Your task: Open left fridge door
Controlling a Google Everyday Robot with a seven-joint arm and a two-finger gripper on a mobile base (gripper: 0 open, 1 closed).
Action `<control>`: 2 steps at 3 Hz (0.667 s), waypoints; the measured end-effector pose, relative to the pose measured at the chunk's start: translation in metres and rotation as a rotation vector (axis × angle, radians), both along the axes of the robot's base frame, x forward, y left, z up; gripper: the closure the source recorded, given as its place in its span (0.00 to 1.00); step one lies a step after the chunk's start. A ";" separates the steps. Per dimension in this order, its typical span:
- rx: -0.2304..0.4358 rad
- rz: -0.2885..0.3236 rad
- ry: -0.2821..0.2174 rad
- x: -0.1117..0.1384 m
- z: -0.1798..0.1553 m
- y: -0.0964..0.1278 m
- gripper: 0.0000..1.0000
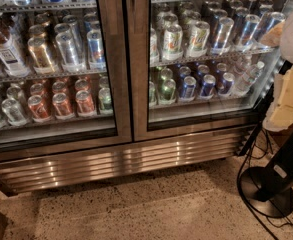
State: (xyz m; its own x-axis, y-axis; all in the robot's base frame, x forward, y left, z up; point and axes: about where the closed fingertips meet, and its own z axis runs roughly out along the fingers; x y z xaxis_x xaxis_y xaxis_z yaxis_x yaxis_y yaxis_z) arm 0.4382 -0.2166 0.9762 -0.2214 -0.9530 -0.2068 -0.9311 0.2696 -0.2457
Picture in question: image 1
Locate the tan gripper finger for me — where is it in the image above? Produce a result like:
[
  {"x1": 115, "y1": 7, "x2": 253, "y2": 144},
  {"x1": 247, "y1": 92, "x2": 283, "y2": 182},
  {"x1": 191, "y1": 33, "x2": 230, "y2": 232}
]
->
[{"x1": 260, "y1": 22, "x2": 285, "y2": 47}]

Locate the glass fridge door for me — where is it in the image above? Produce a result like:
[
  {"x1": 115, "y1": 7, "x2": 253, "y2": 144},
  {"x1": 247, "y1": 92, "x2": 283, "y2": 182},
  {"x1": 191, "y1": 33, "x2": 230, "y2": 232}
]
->
[
  {"x1": 127, "y1": 0, "x2": 293, "y2": 141},
  {"x1": 0, "y1": 0, "x2": 131, "y2": 163}
]

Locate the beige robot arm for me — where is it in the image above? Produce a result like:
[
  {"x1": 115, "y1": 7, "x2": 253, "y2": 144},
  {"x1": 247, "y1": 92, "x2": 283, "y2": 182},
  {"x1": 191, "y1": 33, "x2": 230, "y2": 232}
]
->
[{"x1": 261, "y1": 12, "x2": 293, "y2": 132}]

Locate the green soda can left door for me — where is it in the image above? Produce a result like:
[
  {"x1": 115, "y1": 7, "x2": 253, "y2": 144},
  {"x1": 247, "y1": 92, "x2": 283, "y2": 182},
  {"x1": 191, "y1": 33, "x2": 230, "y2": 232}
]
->
[{"x1": 98, "y1": 88, "x2": 113, "y2": 114}]

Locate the stainless fridge bottom grille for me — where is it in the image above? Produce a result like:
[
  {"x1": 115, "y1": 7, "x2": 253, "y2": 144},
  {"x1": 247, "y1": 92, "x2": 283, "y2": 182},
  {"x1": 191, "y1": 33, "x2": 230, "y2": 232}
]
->
[{"x1": 0, "y1": 125, "x2": 254, "y2": 196}]

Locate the white green soda can right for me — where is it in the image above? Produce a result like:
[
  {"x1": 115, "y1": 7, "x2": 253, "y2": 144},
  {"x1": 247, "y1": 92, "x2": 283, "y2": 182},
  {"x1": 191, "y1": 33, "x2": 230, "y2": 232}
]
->
[{"x1": 186, "y1": 21, "x2": 210, "y2": 58}]

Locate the white green soda can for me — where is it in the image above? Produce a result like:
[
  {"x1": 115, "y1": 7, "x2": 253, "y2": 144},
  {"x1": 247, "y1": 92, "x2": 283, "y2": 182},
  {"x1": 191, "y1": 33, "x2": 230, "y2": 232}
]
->
[
  {"x1": 186, "y1": 21, "x2": 210, "y2": 58},
  {"x1": 162, "y1": 24, "x2": 183, "y2": 61}
]

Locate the green can lower right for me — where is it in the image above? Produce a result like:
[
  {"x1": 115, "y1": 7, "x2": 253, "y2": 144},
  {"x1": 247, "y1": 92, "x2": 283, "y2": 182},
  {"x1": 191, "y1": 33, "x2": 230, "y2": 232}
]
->
[{"x1": 159, "y1": 79, "x2": 176, "y2": 105}]

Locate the orange soda can right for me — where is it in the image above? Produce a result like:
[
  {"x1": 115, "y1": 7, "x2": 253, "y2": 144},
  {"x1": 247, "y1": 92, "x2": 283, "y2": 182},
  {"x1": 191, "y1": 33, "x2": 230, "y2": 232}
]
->
[{"x1": 75, "y1": 90, "x2": 96, "y2": 116}]

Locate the orange soda can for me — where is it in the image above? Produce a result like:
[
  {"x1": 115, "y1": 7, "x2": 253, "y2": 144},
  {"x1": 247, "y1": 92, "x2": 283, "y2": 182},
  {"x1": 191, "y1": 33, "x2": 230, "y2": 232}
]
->
[
  {"x1": 75, "y1": 90, "x2": 96, "y2": 116},
  {"x1": 52, "y1": 93, "x2": 75, "y2": 119},
  {"x1": 28, "y1": 95, "x2": 52, "y2": 122}
]

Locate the silver tall can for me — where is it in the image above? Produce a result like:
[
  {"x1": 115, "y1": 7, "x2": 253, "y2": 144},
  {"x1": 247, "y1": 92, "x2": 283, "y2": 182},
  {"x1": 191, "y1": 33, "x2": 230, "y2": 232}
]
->
[{"x1": 56, "y1": 32, "x2": 85, "y2": 73}]

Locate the orange soda can middle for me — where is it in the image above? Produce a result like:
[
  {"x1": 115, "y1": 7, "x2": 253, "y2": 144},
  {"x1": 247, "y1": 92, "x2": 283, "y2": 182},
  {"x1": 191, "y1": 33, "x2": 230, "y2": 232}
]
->
[{"x1": 52, "y1": 93, "x2": 75, "y2": 119}]

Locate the gold drink can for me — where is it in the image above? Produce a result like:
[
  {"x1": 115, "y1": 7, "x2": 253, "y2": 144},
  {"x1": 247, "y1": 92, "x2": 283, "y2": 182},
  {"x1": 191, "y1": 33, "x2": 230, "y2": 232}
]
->
[{"x1": 28, "y1": 37, "x2": 58, "y2": 74}]

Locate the orange soda can left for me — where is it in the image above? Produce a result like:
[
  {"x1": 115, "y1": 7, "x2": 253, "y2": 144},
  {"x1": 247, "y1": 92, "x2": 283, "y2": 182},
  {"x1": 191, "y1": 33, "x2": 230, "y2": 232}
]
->
[{"x1": 28, "y1": 95, "x2": 52, "y2": 122}]

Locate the silver can lower left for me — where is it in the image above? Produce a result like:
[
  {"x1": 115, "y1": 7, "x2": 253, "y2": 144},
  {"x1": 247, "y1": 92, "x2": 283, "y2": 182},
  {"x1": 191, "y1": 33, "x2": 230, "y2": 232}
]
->
[{"x1": 2, "y1": 98, "x2": 29, "y2": 126}]

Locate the brown tea bottle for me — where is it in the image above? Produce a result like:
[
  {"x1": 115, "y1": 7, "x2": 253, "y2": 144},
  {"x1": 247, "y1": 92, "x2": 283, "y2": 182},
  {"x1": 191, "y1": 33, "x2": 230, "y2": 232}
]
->
[{"x1": 0, "y1": 24, "x2": 30, "y2": 77}]

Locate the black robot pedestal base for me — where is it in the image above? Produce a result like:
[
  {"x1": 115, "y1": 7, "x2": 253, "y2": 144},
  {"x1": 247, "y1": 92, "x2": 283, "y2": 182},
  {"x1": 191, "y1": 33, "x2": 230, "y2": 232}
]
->
[{"x1": 238, "y1": 133, "x2": 293, "y2": 218}]

